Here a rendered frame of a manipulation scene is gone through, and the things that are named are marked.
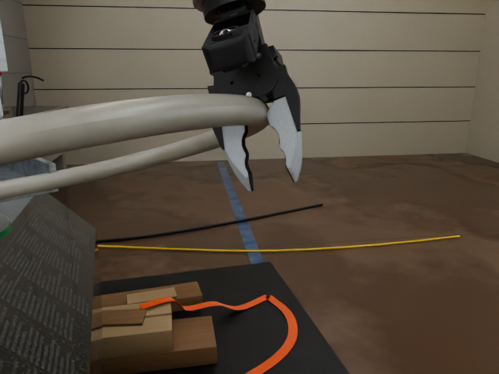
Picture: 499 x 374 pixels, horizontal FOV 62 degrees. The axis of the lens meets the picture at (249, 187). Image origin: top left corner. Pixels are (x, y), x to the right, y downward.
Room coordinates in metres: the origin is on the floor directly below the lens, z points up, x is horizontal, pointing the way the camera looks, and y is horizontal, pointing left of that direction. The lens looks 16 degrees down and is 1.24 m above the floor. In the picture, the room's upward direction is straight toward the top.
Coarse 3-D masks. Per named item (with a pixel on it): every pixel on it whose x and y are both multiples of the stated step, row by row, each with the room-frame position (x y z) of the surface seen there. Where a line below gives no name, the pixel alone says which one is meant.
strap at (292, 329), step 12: (156, 300) 1.71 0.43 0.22; (168, 300) 1.72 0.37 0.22; (264, 300) 2.05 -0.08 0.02; (276, 300) 2.05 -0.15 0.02; (288, 312) 1.92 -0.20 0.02; (288, 324) 1.82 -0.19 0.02; (288, 336) 1.72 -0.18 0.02; (288, 348) 1.63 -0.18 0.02; (276, 360) 1.55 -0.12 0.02; (252, 372) 1.48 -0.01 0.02; (264, 372) 1.48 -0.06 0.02
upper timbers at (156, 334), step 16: (128, 304) 1.70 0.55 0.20; (160, 304) 1.70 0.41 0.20; (144, 320) 1.58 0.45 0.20; (160, 320) 1.58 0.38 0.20; (112, 336) 1.47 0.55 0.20; (128, 336) 1.48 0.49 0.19; (144, 336) 1.49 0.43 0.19; (160, 336) 1.50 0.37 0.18; (112, 352) 1.46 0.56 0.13; (128, 352) 1.47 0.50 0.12; (144, 352) 1.49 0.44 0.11
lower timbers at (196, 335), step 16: (160, 288) 2.05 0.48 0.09; (176, 288) 2.05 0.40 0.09; (192, 288) 2.05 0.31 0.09; (112, 304) 1.89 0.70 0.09; (176, 304) 1.94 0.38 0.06; (192, 304) 1.97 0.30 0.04; (176, 320) 1.73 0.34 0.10; (192, 320) 1.73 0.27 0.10; (208, 320) 1.73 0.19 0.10; (176, 336) 1.61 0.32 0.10; (192, 336) 1.61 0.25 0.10; (208, 336) 1.61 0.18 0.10; (160, 352) 1.50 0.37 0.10; (176, 352) 1.51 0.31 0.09; (192, 352) 1.52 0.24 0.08; (208, 352) 1.53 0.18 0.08; (112, 368) 1.46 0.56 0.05; (128, 368) 1.47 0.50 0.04; (144, 368) 1.48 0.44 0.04; (160, 368) 1.49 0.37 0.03
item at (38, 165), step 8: (24, 160) 0.75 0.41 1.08; (32, 160) 0.72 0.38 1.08; (40, 160) 0.70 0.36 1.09; (0, 168) 0.80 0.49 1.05; (8, 168) 0.80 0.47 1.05; (16, 168) 0.78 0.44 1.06; (24, 168) 0.75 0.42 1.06; (32, 168) 0.73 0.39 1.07; (40, 168) 0.70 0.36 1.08; (48, 168) 0.68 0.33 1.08; (0, 176) 0.75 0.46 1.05; (8, 176) 0.75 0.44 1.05; (16, 176) 0.75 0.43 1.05; (24, 176) 0.75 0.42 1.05; (40, 192) 0.67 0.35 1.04; (48, 192) 0.68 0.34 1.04; (0, 200) 0.62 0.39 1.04; (8, 200) 0.63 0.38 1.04
